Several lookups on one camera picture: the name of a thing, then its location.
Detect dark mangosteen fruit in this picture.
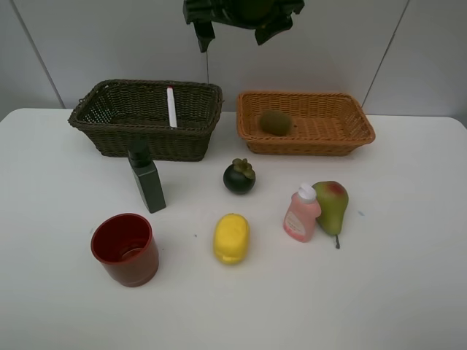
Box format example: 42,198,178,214
223,158,256,195

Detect orange wicker basket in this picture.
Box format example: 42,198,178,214
236,91,376,156

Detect green red pear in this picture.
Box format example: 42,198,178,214
312,181,349,249

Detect pink soap bottle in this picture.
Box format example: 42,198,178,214
283,183,321,243

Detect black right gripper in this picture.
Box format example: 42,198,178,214
182,0,305,53

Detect yellow soap box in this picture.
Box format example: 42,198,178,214
213,213,250,265

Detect brown kiwi fruit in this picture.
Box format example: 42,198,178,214
259,110,292,136

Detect dark green square bottle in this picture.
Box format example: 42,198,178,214
128,139,166,214

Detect red plastic cup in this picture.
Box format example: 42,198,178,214
90,213,159,287

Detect dark brown wicker basket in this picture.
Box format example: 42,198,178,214
69,79,223,162

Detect white pink marker pen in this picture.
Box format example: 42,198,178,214
166,86,178,128

